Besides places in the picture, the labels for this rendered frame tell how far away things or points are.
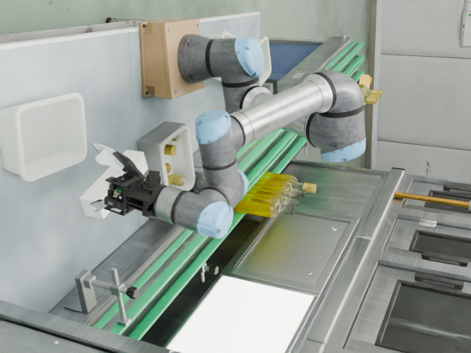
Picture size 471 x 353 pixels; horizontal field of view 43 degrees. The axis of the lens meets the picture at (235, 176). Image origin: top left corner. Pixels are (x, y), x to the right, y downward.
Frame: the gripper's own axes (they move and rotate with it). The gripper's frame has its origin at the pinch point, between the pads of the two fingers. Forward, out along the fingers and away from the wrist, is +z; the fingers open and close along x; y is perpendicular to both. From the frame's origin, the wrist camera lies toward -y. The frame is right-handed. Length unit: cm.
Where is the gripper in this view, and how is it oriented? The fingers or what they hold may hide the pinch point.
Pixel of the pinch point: (92, 173)
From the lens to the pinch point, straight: 140.8
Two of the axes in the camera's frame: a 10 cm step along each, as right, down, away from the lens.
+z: -8.9, -2.7, 3.6
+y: -4.3, 3.1, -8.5
